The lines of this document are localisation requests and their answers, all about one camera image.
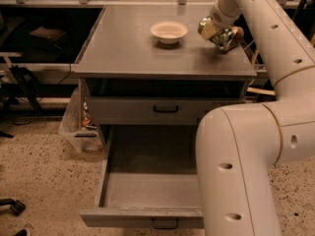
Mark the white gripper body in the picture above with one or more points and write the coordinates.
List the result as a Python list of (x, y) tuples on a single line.
[(220, 21)]

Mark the closed grey top drawer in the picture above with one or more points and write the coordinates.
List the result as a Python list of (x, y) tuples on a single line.
[(112, 110)]

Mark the dark book on shelf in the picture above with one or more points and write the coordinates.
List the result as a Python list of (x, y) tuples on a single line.
[(52, 35)]

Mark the crushed green can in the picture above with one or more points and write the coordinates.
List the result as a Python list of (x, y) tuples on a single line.
[(220, 39)]

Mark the black middle drawer handle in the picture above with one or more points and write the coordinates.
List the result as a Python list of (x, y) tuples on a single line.
[(165, 224)]

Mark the black top drawer handle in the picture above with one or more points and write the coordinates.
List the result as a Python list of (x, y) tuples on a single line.
[(166, 110)]

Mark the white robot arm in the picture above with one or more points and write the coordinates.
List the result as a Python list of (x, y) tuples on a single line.
[(236, 144)]

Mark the clear plastic bag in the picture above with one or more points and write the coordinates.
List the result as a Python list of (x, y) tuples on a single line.
[(72, 129)]

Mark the grey drawer cabinet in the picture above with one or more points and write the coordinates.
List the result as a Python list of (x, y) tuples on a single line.
[(123, 58)]

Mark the white paper bowl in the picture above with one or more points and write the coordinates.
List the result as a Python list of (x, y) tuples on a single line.
[(168, 32)]

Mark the open grey middle drawer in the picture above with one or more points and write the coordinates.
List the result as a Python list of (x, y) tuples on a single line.
[(148, 172)]

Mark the black drawer handle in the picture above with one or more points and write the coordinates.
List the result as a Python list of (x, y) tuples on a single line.
[(166, 110), (165, 224)]

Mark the black caster wheel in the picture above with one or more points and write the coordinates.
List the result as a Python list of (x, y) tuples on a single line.
[(16, 206)]

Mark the brown lying bottle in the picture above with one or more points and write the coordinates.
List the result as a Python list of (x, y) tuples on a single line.
[(234, 38)]

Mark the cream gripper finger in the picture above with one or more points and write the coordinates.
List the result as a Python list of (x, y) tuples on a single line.
[(208, 30)]

